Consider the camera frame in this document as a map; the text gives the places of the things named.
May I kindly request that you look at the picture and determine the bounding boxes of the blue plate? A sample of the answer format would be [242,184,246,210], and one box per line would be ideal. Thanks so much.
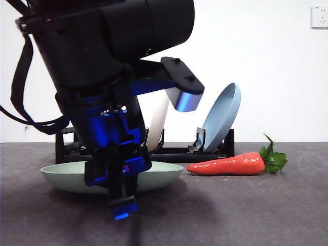
[201,82,242,153]

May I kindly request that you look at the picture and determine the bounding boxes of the green plate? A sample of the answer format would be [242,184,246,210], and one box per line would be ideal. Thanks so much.
[39,160,185,194]

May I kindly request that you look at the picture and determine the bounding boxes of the pale grey camera box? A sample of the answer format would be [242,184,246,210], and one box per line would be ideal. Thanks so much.
[160,56,206,113]

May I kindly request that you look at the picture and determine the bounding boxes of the black cable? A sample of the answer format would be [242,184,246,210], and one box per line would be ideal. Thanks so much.
[0,17,70,135]

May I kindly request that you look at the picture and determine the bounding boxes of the orange carrot with green leaves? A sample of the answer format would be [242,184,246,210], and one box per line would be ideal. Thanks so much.
[186,133,289,177]

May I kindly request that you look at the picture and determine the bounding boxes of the white wall socket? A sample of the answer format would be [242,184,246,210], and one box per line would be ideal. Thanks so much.
[311,5,328,29]

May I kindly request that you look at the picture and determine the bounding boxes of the white plate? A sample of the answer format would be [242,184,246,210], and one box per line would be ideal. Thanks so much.
[145,95,170,153]

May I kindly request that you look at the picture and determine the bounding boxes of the black plate rack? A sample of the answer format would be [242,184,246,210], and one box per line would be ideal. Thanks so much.
[55,126,236,165]

